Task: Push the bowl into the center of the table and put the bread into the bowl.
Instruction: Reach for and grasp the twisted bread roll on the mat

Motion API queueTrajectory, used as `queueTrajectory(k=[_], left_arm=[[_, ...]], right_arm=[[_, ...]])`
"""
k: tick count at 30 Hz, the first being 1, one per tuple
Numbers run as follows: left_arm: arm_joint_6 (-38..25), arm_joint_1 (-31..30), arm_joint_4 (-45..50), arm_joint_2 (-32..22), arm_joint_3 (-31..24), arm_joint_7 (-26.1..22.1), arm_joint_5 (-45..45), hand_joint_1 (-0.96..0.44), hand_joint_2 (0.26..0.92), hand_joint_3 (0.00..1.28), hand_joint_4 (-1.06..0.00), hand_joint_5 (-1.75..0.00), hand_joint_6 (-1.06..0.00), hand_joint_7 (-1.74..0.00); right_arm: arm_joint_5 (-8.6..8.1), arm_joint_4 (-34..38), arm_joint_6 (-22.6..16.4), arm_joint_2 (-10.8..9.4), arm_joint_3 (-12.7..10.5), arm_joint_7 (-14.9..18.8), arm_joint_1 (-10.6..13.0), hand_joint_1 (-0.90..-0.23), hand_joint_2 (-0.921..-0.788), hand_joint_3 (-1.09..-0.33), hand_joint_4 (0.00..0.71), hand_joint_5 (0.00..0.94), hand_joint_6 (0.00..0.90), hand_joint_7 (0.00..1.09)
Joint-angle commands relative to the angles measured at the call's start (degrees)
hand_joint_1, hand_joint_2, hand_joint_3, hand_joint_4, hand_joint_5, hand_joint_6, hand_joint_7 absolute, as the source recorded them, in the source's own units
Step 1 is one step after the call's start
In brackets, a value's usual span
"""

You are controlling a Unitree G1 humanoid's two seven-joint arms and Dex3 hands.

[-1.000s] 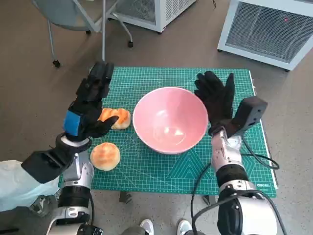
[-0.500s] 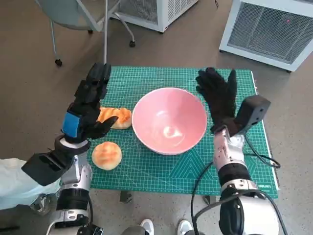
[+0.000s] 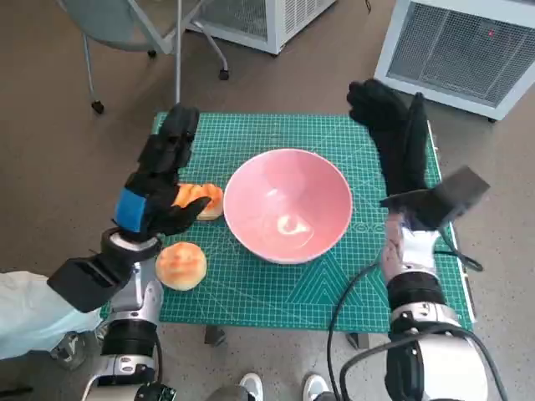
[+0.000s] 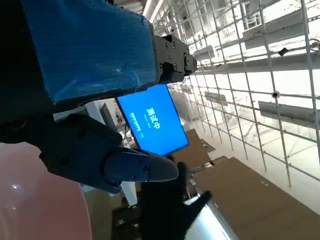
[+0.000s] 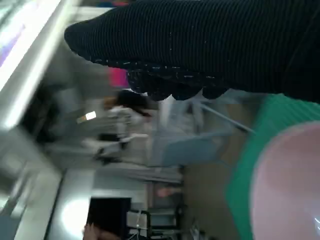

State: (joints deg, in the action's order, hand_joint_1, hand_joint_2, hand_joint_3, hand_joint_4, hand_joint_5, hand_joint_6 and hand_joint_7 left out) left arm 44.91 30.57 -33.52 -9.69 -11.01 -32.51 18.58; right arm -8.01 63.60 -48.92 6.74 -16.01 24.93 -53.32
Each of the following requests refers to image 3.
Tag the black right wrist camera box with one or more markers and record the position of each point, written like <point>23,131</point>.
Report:
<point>460,190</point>

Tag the small black electronics module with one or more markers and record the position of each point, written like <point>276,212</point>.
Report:
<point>156,392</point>

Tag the grey office chair on casters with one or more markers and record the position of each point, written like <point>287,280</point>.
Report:
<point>113,21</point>

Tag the white mesh cabinet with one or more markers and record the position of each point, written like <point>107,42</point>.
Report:
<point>288,16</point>
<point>451,54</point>

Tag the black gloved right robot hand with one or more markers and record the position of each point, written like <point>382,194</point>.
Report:
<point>401,146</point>

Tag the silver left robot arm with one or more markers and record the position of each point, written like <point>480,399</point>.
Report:
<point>138,301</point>

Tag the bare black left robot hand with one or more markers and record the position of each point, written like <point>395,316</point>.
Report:
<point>159,184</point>

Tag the white shoe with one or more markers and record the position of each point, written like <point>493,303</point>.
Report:
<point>315,388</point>
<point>252,386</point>

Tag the grey robot torso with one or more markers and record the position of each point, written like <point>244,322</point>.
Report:
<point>227,394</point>

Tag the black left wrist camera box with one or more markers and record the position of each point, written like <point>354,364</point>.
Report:
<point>83,284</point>

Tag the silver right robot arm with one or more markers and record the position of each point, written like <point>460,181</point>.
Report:
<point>418,288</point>

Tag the long braided bread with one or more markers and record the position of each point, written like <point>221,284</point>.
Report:
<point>200,190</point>

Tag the metal caster frame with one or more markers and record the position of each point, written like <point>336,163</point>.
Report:
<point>69,348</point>

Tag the round bread bun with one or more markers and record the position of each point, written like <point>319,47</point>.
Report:
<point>181,265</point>

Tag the green cutting mat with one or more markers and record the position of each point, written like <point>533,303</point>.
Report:
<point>259,284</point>

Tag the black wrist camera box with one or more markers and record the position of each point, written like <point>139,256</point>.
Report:
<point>460,190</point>
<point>83,284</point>

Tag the pink bowl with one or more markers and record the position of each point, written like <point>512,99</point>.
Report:
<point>292,196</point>

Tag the black table foot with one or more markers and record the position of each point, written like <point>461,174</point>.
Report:
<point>359,340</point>
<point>215,335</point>

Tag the white metal pole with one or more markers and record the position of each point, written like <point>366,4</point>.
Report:
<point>179,54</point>

